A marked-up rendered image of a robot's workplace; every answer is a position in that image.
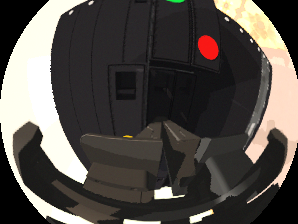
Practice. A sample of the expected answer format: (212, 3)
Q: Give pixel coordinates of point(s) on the black server rack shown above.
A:
(185, 33)

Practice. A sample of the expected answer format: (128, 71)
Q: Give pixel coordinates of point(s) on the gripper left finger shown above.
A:
(142, 153)

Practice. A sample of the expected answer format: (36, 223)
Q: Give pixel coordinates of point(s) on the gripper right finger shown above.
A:
(186, 153)

